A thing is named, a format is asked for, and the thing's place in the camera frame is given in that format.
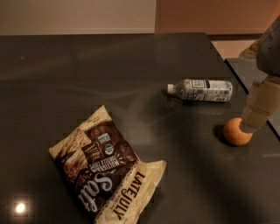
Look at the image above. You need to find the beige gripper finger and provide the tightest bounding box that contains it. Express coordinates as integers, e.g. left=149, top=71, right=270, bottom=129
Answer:
left=239, top=39, right=260, bottom=60
left=240, top=76, right=280, bottom=133

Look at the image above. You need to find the orange fruit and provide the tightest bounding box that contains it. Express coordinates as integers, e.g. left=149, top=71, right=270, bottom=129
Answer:
left=223, top=117, right=253, bottom=146

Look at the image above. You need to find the brown Late July chip bag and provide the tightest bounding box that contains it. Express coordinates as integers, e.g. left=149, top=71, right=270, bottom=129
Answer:
left=49, top=107, right=166, bottom=224

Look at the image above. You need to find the clear plastic water bottle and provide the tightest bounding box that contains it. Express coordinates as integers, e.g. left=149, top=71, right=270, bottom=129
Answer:
left=167, top=79, right=233, bottom=102

